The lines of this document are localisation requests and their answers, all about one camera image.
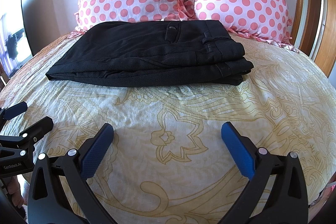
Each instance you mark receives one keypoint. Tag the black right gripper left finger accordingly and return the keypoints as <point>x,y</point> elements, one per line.
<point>48,202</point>

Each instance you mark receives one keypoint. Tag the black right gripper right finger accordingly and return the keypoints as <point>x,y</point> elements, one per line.
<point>287,201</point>

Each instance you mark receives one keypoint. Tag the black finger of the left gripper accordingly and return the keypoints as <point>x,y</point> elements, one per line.
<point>31,132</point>

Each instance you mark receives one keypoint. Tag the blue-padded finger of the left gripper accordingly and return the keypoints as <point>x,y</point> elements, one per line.
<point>9,113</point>

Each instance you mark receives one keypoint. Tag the black pants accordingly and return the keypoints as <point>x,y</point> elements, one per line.
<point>162,53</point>

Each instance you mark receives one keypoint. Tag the person's left hand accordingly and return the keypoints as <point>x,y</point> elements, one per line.
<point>14,189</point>

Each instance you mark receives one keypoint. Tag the cream patterned bed quilt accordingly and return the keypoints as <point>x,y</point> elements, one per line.
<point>167,163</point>

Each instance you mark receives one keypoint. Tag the wooden door frame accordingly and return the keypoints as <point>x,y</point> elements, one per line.
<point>318,38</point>

